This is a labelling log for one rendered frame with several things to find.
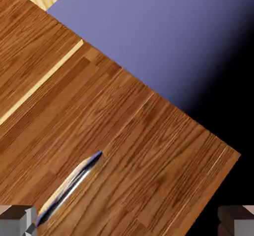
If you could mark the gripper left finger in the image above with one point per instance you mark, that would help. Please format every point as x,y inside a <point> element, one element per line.
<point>13,222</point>

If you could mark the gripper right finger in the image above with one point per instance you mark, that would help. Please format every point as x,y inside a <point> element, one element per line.
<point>238,222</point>

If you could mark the brown wooden cabinet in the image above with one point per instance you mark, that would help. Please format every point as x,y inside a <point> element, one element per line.
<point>40,82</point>

